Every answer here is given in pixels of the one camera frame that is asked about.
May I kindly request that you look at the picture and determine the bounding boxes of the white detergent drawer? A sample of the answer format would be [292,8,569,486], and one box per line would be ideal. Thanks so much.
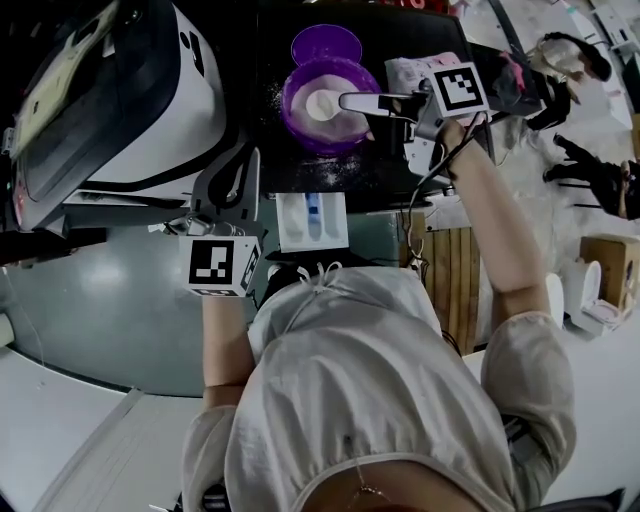
[275,191,350,253]

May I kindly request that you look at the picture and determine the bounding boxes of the white powder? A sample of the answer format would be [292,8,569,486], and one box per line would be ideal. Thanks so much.
[292,74,372,142]

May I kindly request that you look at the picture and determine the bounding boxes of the purple empty bowl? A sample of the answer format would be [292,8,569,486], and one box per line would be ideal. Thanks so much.
[290,23,364,69]

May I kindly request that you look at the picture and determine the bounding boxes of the gold necklace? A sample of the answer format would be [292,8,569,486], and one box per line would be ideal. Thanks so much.
[355,458,394,502]

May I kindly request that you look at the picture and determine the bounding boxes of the white toilet model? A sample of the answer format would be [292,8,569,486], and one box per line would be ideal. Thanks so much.
[563,258,635,337]

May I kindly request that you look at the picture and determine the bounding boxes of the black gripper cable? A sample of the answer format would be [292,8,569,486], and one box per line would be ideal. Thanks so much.
[406,112,495,274]

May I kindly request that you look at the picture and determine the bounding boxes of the person's right forearm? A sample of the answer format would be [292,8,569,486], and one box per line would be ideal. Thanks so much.
[446,144,552,322]

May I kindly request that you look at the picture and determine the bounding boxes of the person's white shirt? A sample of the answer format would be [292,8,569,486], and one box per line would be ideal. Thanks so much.
[182,263,577,512]

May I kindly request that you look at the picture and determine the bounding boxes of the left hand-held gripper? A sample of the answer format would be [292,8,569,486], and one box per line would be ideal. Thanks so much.
[168,145,265,300]

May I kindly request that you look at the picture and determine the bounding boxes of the black bag with pink mark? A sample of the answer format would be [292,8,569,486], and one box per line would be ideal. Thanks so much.
[491,48,547,117]

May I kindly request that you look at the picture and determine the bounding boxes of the dark wooden shelf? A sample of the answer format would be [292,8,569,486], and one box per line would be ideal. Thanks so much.
[0,227,110,267]

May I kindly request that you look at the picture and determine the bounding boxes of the purple plastic bowl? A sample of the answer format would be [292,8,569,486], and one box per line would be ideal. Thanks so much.
[280,56,384,159]

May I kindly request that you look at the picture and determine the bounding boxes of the person's left forearm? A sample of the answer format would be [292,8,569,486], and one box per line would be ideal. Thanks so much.
[200,293,255,412]

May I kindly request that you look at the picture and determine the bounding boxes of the pink and white packet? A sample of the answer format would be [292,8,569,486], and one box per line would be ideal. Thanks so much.
[384,51,462,102]

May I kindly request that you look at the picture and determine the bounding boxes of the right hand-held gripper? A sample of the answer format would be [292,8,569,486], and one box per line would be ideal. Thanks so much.
[338,61,491,175]

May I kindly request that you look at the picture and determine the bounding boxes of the white plastic spoon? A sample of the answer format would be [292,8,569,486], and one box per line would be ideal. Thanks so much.
[305,88,352,122]

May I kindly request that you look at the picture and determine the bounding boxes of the person's right hand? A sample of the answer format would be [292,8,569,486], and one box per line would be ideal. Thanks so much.
[435,111,489,162]

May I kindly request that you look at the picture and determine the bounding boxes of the black table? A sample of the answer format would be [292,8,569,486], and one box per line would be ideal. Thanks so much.
[254,12,497,212]

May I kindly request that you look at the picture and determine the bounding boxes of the person's black trousers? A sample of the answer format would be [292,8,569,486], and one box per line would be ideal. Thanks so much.
[257,263,307,314]

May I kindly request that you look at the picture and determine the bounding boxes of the white and black washing machine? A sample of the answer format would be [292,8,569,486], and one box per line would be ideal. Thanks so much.
[0,0,230,235]

